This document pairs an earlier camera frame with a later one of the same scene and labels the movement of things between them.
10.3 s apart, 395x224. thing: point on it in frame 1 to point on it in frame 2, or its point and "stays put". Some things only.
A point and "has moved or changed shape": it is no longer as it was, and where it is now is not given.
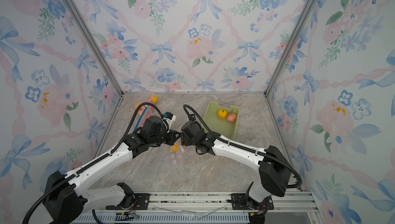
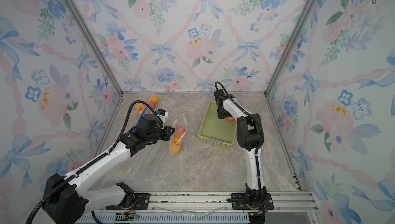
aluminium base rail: x=202 y=208 stays put
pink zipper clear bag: x=177 y=151 has moved or changed shape
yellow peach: x=175 y=149 stays put
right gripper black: x=184 y=139 to x=221 y=115
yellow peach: x=154 y=98 stays put
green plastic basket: x=222 y=119 stays put
